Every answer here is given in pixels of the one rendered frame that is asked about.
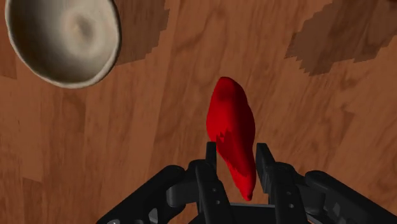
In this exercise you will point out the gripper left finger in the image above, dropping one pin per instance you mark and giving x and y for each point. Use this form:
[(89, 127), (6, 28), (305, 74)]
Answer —
[(204, 186)]

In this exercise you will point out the red chili pepper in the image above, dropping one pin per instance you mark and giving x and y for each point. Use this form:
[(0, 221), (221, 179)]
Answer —
[(231, 130)]

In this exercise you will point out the beige ceramic bowl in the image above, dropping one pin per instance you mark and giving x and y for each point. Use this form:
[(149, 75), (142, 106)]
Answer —
[(62, 40)]

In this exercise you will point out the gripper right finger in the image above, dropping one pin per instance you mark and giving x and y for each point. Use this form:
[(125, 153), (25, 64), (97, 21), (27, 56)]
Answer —
[(285, 183)]

